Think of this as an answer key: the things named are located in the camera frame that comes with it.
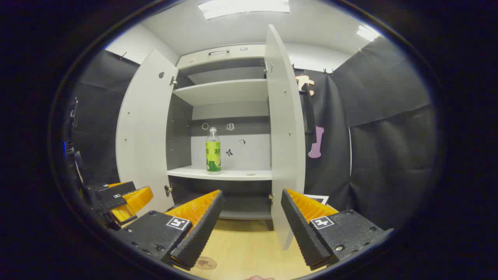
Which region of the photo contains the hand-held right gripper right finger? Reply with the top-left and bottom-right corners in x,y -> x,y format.
281,189 -> 393,271

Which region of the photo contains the round brown coaster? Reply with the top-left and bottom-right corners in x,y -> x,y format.
195,256 -> 217,270

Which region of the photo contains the ceiling light panel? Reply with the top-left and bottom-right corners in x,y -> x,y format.
356,24 -> 380,42
198,0 -> 290,20

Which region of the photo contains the black backdrop cloth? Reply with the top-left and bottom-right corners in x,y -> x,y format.
72,37 -> 433,231

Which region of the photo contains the white card with black border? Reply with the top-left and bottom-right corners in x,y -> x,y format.
303,194 -> 330,206

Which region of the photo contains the white cabinet door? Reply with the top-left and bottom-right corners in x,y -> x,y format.
116,49 -> 179,216
265,24 -> 307,250

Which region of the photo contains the white cabinet shelf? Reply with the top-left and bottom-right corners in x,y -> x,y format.
173,79 -> 269,106
167,165 -> 273,181

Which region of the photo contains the green label drink bottle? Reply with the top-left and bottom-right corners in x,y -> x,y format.
205,127 -> 222,174

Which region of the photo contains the white and grey cabinet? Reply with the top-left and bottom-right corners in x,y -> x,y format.
166,43 -> 275,232

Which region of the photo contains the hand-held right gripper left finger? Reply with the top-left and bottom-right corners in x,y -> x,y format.
113,189 -> 224,271

